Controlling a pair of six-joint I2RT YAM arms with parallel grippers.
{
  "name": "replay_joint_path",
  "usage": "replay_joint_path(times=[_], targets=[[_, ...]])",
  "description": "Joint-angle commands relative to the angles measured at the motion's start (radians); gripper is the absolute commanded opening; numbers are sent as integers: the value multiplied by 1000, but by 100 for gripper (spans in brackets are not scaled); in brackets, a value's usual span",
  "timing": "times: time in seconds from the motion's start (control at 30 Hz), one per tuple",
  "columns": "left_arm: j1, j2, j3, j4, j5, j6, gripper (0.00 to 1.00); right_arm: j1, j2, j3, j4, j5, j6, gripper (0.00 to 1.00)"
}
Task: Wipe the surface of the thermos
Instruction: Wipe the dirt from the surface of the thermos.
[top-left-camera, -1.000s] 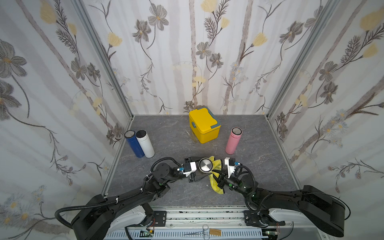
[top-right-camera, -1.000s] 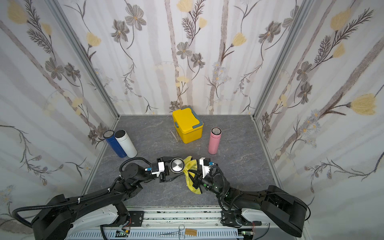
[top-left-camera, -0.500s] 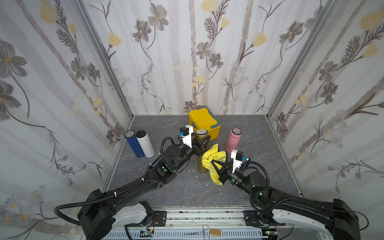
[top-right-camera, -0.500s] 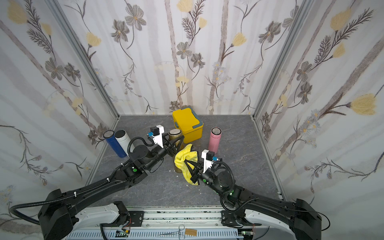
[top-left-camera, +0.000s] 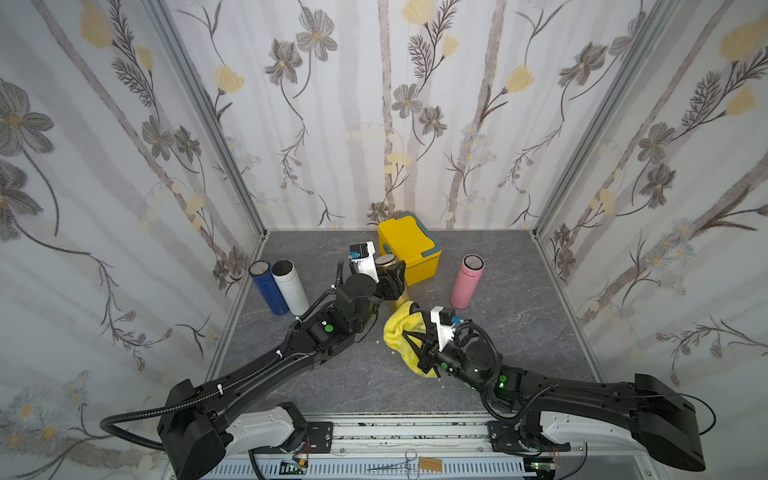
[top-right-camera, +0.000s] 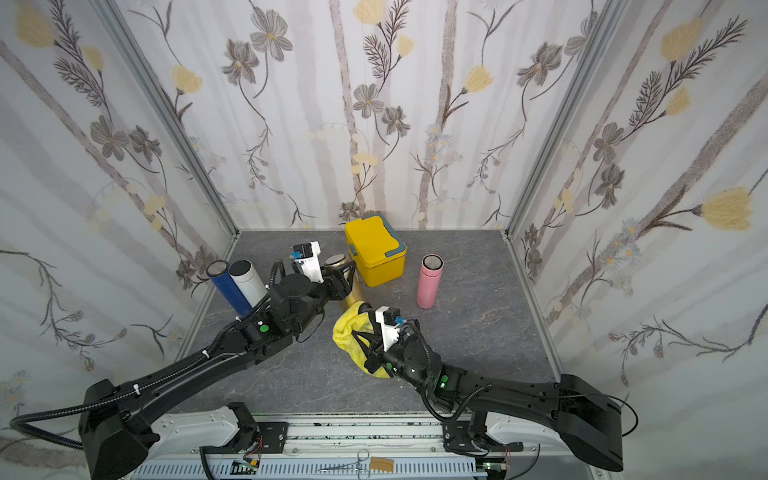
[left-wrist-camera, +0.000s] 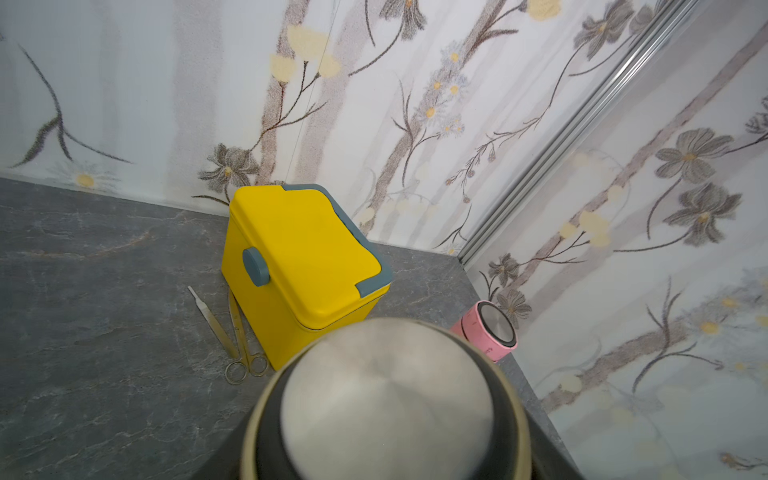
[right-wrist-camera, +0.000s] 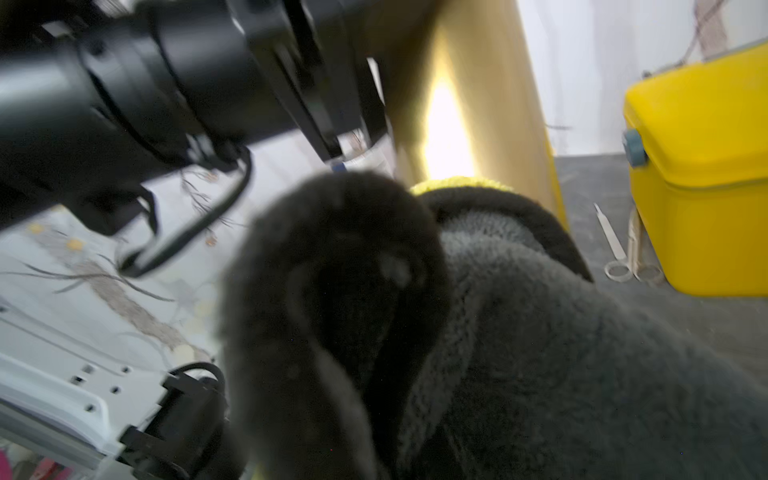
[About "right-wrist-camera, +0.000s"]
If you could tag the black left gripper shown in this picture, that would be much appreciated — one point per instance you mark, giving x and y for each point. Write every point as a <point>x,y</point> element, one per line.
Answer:
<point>219,75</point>

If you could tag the gold thermos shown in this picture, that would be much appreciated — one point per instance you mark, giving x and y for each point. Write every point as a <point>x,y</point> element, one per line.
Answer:
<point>461,100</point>

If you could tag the yellow grey cleaning cloth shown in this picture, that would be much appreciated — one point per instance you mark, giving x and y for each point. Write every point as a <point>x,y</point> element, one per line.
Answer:
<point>371,333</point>

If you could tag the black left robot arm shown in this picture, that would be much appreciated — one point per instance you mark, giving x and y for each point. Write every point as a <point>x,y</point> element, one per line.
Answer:
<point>93,107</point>

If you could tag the small scissors beside box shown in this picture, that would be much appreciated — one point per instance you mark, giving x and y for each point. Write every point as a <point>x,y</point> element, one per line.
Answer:
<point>627,263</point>

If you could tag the yellow storage box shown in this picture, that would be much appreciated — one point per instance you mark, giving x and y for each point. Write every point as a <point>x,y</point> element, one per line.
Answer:
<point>696,144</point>

